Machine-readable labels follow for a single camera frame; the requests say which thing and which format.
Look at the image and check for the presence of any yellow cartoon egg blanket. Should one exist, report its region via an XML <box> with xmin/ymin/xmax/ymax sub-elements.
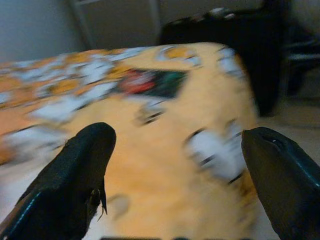
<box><xmin>0</xmin><ymin>41</ymin><xmax>260</xmax><ymax>240</ymax></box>

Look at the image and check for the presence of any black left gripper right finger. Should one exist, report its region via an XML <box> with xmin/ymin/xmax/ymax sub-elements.
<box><xmin>241</xmin><ymin>126</ymin><xmax>320</xmax><ymax>240</ymax></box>

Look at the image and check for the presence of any book red green cover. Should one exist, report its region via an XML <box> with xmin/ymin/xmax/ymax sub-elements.
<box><xmin>117</xmin><ymin>68</ymin><xmax>190</xmax><ymax>99</ymax></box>

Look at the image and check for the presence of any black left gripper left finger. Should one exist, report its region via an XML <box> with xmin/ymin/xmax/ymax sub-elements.
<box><xmin>0</xmin><ymin>121</ymin><xmax>117</xmax><ymax>240</ymax></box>

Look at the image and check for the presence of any large black suitcase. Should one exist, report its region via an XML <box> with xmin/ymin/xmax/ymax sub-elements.
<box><xmin>159</xmin><ymin>9</ymin><xmax>288</xmax><ymax>117</ymax></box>

